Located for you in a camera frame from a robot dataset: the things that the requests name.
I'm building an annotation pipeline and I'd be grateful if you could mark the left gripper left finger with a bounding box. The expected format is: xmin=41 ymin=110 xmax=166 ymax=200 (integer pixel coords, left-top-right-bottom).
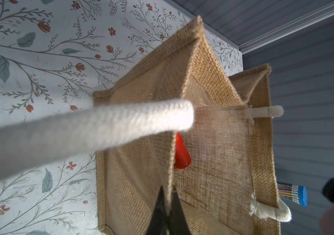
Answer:
xmin=145 ymin=187 xmax=167 ymax=235

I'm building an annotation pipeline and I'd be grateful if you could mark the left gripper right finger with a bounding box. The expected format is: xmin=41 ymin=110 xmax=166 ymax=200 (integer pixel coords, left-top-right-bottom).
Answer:
xmin=167 ymin=188 xmax=191 ymax=235

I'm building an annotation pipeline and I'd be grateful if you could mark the red flashlight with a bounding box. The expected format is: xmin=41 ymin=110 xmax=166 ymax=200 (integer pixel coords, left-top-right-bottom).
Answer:
xmin=174 ymin=132 xmax=191 ymax=169

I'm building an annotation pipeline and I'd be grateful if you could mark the brown jute tote bag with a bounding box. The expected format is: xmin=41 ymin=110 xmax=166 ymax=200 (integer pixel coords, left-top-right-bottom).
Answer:
xmin=0 ymin=17 xmax=291 ymax=235

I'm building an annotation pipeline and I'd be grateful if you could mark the blue lid pencil tube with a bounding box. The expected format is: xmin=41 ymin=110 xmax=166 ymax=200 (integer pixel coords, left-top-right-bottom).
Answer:
xmin=277 ymin=182 xmax=308 ymax=207

